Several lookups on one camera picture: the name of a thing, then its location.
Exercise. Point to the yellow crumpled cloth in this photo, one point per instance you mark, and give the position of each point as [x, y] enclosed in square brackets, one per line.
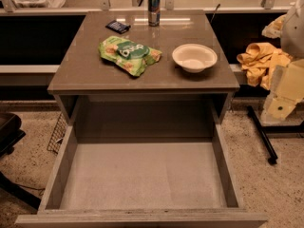
[259, 61]

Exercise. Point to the black metal stand leg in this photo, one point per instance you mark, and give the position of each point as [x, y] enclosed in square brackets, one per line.
[273, 131]

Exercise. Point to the blue silver drink can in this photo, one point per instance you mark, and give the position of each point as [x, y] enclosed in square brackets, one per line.
[154, 12]

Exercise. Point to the wire mesh basket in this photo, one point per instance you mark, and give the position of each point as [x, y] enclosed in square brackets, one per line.
[57, 135]

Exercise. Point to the small dark blue packet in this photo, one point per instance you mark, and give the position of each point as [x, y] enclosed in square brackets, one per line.
[118, 27]

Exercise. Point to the green snack bag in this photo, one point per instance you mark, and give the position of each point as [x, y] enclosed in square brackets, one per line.
[132, 57]

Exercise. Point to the grey drawer cabinet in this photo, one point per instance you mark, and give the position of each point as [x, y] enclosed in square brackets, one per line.
[83, 72]

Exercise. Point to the white paper bowl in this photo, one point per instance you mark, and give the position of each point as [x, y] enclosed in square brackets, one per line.
[194, 58]

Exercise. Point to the grey top drawer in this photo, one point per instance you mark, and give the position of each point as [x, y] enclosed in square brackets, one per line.
[142, 164]

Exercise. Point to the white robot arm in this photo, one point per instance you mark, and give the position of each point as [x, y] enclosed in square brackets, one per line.
[287, 84]

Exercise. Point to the black office chair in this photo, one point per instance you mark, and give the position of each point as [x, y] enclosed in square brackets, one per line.
[10, 134]

